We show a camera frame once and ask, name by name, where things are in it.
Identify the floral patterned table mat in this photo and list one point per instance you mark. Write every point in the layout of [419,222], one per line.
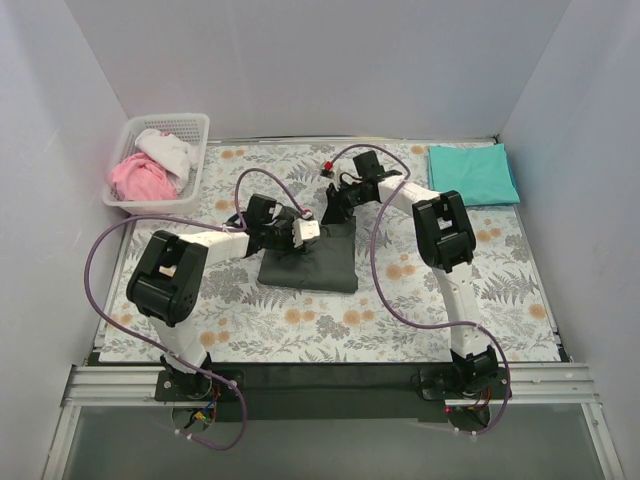
[397,312]

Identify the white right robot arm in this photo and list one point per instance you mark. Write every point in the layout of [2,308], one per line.
[446,244]

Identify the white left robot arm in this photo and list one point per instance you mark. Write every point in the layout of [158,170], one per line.
[167,279]

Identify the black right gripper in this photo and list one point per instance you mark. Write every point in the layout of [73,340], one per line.
[335,201]

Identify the white plastic laundry basket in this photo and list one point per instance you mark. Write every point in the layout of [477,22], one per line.
[190,127]

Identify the aluminium frame rail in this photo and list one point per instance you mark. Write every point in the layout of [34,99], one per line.
[333,421]

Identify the pink crumpled t-shirt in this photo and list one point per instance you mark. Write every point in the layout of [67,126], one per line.
[139,178]

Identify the white crumpled t-shirt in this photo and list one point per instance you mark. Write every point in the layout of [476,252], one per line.
[176,156]

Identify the folded teal t-shirt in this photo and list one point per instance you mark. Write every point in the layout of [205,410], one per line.
[481,175]

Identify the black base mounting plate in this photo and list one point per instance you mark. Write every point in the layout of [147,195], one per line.
[337,391]

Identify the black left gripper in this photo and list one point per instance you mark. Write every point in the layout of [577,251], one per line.
[288,239]

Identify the dark grey t-shirt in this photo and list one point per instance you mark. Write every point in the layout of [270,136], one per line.
[327,263]

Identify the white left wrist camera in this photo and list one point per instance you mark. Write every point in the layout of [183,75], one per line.
[304,231]

